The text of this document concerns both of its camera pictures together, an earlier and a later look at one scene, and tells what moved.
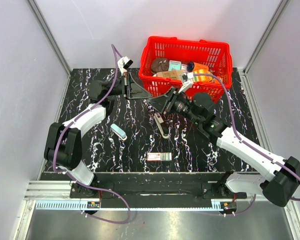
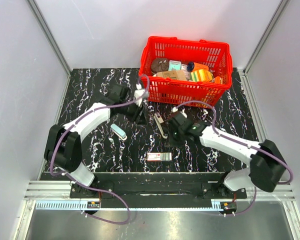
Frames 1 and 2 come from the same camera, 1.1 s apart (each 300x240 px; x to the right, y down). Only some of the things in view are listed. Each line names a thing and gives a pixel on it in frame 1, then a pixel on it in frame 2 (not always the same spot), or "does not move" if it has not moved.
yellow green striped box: [202, 78] does not move
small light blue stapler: [118, 132] does not move
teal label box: [174, 65] does not move
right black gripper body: [179, 104] → [175, 137]
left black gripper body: [124, 85] → [132, 110]
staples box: [159, 156] does not move
